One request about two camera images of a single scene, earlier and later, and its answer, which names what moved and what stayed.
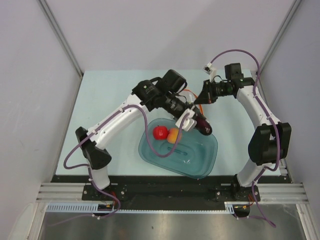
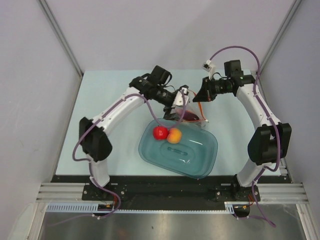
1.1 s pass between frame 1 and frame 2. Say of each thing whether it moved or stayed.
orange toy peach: stayed
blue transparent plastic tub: stayed
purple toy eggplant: moved
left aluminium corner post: stayed
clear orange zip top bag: moved
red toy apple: stayed
